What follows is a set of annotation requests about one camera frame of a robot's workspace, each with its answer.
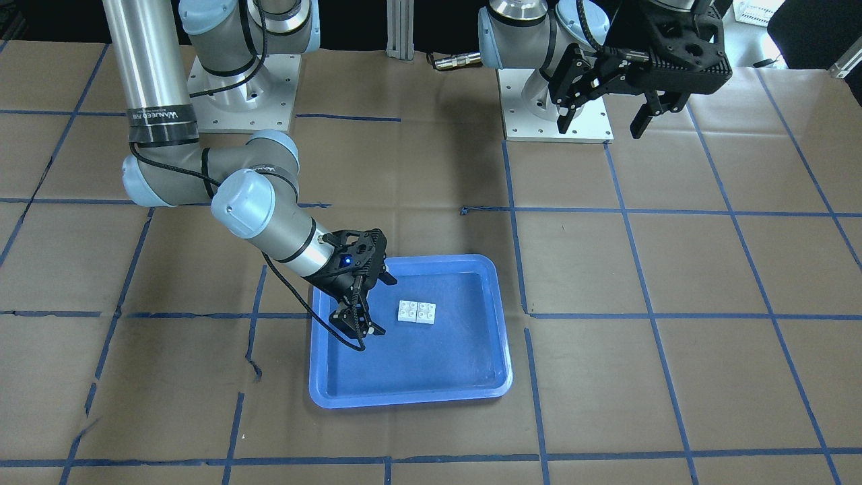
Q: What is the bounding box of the metal base plate image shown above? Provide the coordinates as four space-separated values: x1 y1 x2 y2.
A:
192 53 302 134
496 69 615 143

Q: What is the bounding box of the white studded block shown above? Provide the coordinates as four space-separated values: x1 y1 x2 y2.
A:
396 300 418 323

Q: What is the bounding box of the blue plastic tray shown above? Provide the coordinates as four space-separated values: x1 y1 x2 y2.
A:
308 254 514 409

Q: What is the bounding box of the metal base plate image right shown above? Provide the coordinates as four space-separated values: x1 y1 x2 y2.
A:
496 69 615 143

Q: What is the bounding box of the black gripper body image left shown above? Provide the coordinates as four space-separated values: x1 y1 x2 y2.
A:
305 229 387 301

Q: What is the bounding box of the aluminium frame post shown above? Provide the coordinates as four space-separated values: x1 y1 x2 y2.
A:
385 0 415 63

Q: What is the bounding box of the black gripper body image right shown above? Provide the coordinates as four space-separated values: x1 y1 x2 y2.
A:
606 1 733 95

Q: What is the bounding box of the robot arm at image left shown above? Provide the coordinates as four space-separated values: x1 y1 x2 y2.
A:
104 1 397 351

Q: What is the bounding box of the white smooth block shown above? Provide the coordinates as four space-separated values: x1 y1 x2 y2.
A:
415 302 436 325

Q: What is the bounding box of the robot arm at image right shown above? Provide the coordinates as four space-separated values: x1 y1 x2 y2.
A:
478 1 733 139

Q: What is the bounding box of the metal cylinder connector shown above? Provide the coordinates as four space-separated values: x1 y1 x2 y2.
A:
431 52 482 73

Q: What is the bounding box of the metal base plate image left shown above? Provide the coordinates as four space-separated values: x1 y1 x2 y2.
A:
192 53 302 134

